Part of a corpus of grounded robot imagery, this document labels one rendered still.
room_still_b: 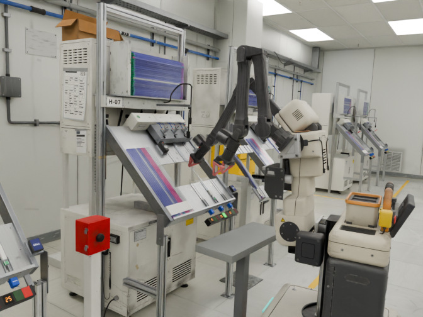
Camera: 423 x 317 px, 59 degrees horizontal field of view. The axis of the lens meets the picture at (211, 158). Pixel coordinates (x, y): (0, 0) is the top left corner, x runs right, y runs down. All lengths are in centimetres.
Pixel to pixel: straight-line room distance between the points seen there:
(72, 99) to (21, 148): 126
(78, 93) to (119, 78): 28
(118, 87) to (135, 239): 93
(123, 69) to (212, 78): 137
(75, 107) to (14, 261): 124
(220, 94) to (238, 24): 237
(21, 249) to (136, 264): 98
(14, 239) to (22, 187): 218
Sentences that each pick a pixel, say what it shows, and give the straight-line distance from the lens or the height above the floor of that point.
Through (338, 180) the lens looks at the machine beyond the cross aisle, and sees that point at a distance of 680.
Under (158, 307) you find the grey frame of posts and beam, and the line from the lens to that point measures 223.
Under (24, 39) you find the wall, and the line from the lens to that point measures 375.
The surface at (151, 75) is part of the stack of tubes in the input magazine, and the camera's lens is 250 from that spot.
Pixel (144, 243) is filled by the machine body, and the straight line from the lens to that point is 241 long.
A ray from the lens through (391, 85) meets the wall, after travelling 974.
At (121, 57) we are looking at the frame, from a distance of 239.
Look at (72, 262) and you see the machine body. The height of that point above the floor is 27.
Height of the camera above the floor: 130
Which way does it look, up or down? 7 degrees down
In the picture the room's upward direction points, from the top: 2 degrees clockwise
